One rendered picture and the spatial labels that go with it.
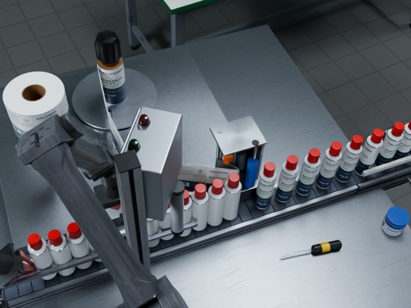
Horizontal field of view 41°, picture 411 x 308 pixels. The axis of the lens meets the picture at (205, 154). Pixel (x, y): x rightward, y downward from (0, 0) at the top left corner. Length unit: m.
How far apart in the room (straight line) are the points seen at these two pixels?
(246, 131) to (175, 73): 0.61
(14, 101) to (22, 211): 0.36
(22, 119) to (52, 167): 0.95
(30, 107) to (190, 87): 0.59
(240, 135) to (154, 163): 0.53
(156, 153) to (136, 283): 0.30
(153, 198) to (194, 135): 0.77
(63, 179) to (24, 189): 0.93
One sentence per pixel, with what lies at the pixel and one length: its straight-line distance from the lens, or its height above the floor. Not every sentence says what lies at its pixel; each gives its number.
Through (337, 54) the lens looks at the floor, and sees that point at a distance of 3.67.
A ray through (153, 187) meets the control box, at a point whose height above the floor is 1.42.
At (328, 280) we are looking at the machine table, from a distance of 1.75.
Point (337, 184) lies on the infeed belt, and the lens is 1.88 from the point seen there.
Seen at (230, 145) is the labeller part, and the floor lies 1.14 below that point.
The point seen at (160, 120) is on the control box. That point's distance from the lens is 1.19.
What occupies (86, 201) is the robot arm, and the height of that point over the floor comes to 1.59.
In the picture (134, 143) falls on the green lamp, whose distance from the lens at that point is 1.12.
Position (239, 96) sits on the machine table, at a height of 0.83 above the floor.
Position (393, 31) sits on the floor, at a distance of 3.97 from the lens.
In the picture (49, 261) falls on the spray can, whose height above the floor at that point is 0.97.
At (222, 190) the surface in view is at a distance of 1.58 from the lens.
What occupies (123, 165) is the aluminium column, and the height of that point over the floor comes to 1.50.
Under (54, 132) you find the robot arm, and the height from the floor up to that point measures 1.67.
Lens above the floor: 2.37
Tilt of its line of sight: 53 degrees down
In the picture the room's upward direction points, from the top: 4 degrees clockwise
